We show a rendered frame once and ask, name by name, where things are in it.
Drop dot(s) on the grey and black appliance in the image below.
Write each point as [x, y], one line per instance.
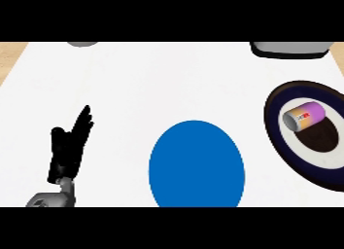
[290, 49]

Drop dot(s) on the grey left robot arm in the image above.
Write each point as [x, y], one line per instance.
[55, 197]

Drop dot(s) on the small grey round object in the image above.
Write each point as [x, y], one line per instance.
[82, 43]

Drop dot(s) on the blue plate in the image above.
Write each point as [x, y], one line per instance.
[197, 165]

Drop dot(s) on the purple and orange can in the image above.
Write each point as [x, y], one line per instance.
[305, 115]

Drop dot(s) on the dark navy and white plate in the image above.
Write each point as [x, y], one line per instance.
[318, 162]

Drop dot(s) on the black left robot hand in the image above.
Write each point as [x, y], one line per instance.
[70, 146]

